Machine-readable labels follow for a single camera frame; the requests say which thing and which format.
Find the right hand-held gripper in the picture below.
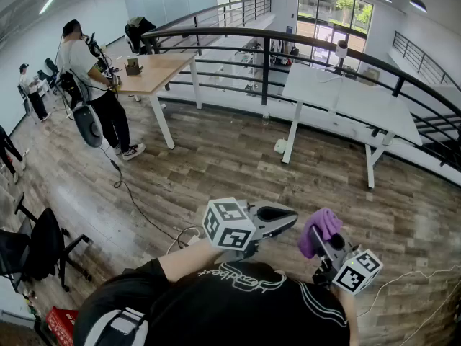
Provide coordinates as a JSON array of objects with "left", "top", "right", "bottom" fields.
[{"left": 310, "top": 226, "right": 383, "bottom": 296}]

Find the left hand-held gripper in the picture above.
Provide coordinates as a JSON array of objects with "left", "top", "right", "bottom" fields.
[{"left": 202, "top": 197, "right": 298, "bottom": 262}]

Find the purple cloth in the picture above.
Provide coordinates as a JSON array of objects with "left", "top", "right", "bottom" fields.
[{"left": 297, "top": 208, "right": 343, "bottom": 260}]

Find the person's left forearm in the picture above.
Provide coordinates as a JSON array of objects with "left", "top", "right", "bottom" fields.
[{"left": 158, "top": 238, "right": 224, "bottom": 284}]

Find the person's right forearm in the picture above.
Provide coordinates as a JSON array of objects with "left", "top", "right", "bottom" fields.
[{"left": 336, "top": 288, "right": 361, "bottom": 346}]

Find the white power adapter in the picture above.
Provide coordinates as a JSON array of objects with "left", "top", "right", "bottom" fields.
[{"left": 167, "top": 225, "right": 205, "bottom": 255}]

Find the black printed t-shirt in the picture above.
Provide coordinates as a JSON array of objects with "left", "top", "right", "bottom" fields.
[{"left": 73, "top": 257, "right": 352, "bottom": 346}]

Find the large cardboard box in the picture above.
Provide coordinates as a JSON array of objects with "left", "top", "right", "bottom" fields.
[{"left": 362, "top": 67, "right": 381, "bottom": 86}]

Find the black curved metal railing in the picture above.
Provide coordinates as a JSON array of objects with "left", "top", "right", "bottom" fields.
[{"left": 141, "top": 27, "right": 461, "bottom": 187}]

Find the wooden table with white legs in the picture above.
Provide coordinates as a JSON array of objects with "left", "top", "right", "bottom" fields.
[{"left": 107, "top": 51, "right": 205, "bottom": 150}]

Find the small brown cardboard box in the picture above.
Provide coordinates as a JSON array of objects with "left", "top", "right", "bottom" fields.
[{"left": 124, "top": 58, "right": 144, "bottom": 76}]

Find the black staircase railing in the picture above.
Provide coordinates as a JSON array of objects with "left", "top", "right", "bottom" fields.
[{"left": 391, "top": 30, "right": 461, "bottom": 89}]

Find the grey oval device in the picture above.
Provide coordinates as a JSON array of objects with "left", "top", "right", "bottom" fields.
[{"left": 71, "top": 105, "right": 105, "bottom": 149}]

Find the large glass entrance window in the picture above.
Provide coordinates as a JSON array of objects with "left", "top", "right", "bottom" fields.
[{"left": 297, "top": 0, "right": 375, "bottom": 71}]

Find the straight black railing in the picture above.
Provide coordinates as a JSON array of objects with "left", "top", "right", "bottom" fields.
[{"left": 154, "top": 0, "right": 273, "bottom": 56}]

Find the black chair with jacket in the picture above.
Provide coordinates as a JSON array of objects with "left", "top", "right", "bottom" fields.
[{"left": 125, "top": 16, "right": 156, "bottom": 55}]

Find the black office chair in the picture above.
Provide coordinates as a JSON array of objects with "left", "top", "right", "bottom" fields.
[{"left": 0, "top": 192, "right": 93, "bottom": 293}]

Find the red plastic crate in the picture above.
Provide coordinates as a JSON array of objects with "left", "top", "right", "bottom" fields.
[{"left": 45, "top": 305, "right": 79, "bottom": 346}]

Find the white floor cable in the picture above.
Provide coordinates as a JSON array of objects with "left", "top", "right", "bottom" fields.
[{"left": 356, "top": 265, "right": 461, "bottom": 319}]

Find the black floor cable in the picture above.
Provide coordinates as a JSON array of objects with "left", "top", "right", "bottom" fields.
[{"left": 99, "top": 146, "right": 188, "bottom": 248}]

